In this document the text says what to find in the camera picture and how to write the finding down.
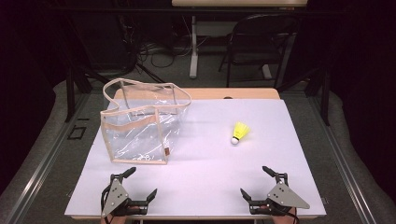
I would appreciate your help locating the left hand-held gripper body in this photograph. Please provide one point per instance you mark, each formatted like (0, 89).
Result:
(116, 194)

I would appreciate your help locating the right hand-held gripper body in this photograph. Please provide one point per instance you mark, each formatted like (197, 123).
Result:
(281, 196)

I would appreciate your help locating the clear bag with beige trim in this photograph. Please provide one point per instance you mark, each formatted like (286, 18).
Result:
(137, 124)

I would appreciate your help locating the yellow shuttlecock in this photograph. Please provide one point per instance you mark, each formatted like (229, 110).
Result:
(239, 130)

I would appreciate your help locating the person's right hand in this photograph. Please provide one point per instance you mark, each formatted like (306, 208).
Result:
(286, 218)

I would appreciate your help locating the person's left hand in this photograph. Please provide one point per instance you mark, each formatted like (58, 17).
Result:
(115, 220)

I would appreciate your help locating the white board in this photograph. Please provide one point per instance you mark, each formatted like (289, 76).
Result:
(211, 174)

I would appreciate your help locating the wooden table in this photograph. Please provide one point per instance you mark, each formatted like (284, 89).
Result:
(236, 93)

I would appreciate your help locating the black metal stand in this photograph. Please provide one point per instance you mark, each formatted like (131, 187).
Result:
(71, 93)
(325, 96)

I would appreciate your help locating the black folding chair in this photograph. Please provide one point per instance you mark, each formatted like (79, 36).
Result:
(258, 40)

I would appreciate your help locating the white desk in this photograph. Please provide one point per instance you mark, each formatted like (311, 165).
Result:
(194, 37)

